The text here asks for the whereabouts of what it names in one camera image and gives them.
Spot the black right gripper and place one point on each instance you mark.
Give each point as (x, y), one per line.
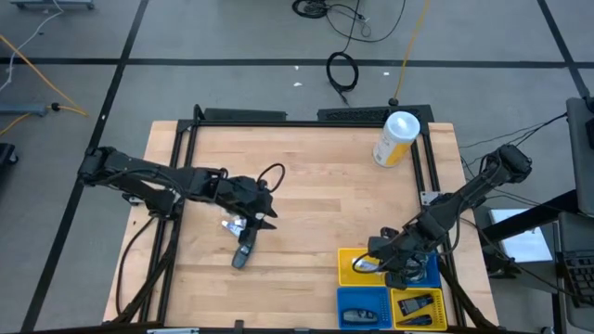
(399, 255)

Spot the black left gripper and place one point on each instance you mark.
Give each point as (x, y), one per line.
(243, 197)

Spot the white toothpaste tube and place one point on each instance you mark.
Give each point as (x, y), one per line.
(229, 226)
(364, 265)
(239, 219)

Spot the grey oval plastic case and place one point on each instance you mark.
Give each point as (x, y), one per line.
(359, 316)
(241, 259)

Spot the black tube with white label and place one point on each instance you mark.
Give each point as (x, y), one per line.
(415, 304)

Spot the black tube with blue cap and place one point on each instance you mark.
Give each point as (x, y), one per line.
(415, 320)

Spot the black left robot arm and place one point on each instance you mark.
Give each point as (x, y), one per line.
(139, 169)

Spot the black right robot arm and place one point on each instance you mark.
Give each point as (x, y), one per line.
(468, 195)

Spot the blue plastic basket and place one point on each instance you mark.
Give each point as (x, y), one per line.
(385, 301)
(435, 278)

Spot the black flat box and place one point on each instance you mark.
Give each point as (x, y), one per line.
(243, 114)

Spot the white yellow wipes canister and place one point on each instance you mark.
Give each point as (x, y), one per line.
(394, 139)

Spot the black perforated box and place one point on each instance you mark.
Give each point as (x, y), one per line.
(352, 113)

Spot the white sheet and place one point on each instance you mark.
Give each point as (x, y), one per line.
(522, 241)

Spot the black desk strut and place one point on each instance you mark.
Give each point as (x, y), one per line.
(529, 217)

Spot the laptop with black keyboard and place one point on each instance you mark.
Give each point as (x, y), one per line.
(577, 273)

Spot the grey monitor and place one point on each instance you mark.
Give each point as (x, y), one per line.
(582, 158)

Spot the grey metal bar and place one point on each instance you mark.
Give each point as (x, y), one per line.
(23, 110)
(51, 3)

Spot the black caster foot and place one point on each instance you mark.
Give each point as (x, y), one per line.
(5, 155)

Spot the black metal table frame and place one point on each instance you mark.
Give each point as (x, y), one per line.
(301, 124)

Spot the silver bracket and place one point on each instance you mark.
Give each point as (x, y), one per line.
(172, 330)

